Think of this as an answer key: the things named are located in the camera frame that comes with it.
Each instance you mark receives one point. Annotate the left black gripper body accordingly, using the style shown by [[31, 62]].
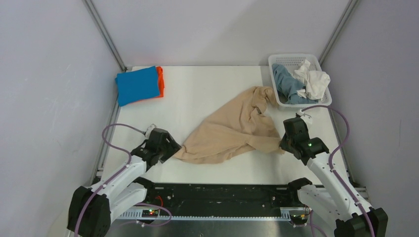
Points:
[[168, 149]]

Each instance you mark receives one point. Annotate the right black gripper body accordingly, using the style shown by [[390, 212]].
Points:
[[286, 142]]

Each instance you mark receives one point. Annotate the beige t shirt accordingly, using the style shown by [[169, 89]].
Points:
[[238, 127]]

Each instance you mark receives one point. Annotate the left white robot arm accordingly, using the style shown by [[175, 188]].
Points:
[[114, 189]]

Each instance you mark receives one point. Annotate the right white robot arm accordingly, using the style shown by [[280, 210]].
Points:
[[342, 207]]

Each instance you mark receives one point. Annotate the grey blue t shirt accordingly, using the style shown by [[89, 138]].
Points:
[[288, 86]]

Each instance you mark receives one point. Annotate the white t shirt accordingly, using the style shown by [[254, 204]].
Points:
[[314, 82]]

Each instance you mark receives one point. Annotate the folded blue t shirt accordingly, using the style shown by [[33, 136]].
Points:
[[137, 85]]

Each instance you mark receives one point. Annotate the left controller board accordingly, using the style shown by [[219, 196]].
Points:
[[150, 213]]

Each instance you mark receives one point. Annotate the controller board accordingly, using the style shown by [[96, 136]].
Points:
[[299, 220], [150, 213]]

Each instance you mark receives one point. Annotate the folded orange t shirt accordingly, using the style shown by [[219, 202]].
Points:
[[161, 83]]

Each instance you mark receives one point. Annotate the white plastic basket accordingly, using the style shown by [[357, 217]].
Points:
[[293, 61]]

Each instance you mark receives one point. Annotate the right controller board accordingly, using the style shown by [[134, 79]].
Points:
[[299, 220]]

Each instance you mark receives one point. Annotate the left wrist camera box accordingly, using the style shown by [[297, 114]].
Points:
[[149, 130]]

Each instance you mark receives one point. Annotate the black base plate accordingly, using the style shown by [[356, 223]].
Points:
[[224, 200]]

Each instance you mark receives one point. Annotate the aluminium frame rail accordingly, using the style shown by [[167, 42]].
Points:
[[134, 213]]

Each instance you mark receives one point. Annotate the right corner aluminium post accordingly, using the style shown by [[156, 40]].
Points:
[[342, 22]]

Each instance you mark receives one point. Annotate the corner aluminium post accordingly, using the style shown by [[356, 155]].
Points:
[[342, 22], [93, 12]]

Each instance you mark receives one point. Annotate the left corner aluminium post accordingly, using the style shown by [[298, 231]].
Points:
[[93, 12]]

